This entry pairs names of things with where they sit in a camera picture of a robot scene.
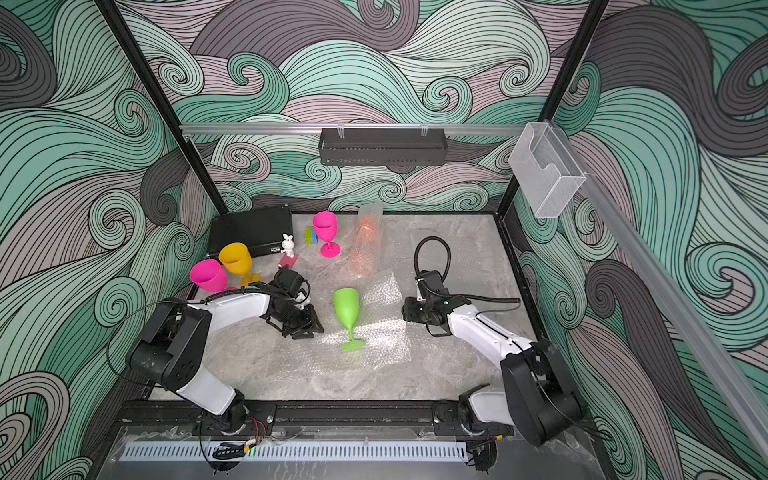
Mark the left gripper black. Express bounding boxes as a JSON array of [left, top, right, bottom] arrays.
[[273, 303, 325, 339]]

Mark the orange glass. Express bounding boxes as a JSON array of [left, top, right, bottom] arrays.
[[349, 203, 383, 278]]

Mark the yellow wine glass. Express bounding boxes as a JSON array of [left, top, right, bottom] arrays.
[[218, 242, 263, 287]]

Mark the pink wine glass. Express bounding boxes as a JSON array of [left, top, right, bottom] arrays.
[[312, 211, 341, 258]]

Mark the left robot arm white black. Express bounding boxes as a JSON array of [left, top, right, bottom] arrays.
[[126, 282, 324, 436]]

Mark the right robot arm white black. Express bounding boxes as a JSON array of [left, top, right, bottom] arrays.
[[402, 297, 585, 446]]

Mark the white bunny figurine pink base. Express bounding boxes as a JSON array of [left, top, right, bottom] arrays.
[[278, 233, 299, 268]]

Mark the green blue small block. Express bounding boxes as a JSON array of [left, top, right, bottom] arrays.
[[305, 227, 319, 245]]

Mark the black case box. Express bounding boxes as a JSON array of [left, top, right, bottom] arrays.
[[208, 205, 293, 257]]

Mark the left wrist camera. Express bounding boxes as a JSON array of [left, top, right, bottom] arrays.
[[271, 266, 311, 303]]

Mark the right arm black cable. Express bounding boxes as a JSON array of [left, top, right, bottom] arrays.
[[412, 235, 522, 307]]

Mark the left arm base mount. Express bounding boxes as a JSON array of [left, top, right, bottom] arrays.
[[197, 400, 276, 438]]

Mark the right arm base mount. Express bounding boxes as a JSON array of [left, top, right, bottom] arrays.
[[432, 400, 514, 439]]

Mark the black wall tray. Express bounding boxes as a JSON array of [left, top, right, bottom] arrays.
[[318, 129, 448, 167]]

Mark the white slotted cable duct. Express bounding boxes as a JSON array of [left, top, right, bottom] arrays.
[[118, 441, 469, 463]]

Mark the clear plastic wall bin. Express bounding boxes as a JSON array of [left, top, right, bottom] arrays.
[[509, 122, 586, 219]]

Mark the aluminium rail back wall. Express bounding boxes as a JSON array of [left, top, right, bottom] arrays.
[[179, 122, 525, 137]]

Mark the aluminium rail wall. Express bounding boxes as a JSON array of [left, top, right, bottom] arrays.
[[548, 122, 767, 459], [179, 122, 525, 137]]

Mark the aluminium rail right wall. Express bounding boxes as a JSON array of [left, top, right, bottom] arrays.
[[548, 122, 767, 459]]

